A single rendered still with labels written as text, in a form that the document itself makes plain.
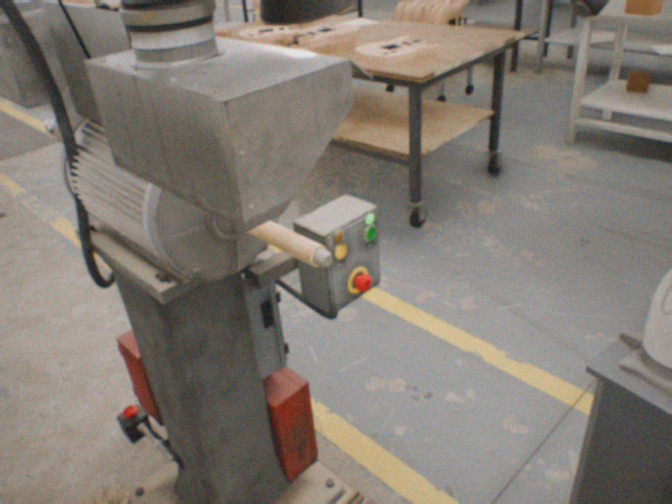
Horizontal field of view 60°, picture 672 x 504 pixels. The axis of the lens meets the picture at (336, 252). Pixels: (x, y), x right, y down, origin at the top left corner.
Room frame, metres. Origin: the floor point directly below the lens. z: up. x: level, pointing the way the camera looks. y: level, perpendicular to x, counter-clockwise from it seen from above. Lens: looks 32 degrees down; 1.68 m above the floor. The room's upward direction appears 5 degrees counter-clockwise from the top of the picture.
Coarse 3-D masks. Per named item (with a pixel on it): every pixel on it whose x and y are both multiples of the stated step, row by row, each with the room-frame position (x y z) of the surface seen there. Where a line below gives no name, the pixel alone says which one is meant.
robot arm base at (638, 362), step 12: (624, 336) 1.04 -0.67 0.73; (636, 336) 1.03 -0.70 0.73; (636, 348) 1.00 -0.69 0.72; (624, 360) 0.97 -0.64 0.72; (636, 360) 0.96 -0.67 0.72; (648, 360) 0.94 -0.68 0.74; (636, 372) 0.94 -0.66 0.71; (648, 372) 0.92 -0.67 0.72; (660, 372) 0.90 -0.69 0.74; (660, 384) 0.89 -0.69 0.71
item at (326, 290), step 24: (312, 216) 1.05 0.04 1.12; (336, 216) 1.04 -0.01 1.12; (360, 216) 1.04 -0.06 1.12; (312, 240) 0.99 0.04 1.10; (360, 240) 1.03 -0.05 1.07; (336, 264) 0.98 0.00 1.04; (360, 264) 1.03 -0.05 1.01; (288, 288) 1.07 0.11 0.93; (312, 288) 1.01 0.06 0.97; (336, 288) 0.98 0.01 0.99; (336, 312) 0.98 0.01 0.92
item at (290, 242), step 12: (264, 228) 0.76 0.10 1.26; (276, 228) 0.75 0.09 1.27; (264, 240) 0.76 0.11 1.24; (276, 240) 0.73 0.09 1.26; (288, 240) 0.72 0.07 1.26; (300, 240) 0.71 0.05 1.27; (288, 252) 0.71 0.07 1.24; (300, 252) 0.69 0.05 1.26; (312, 252) 0.68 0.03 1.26; (312, 264) 0.68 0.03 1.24
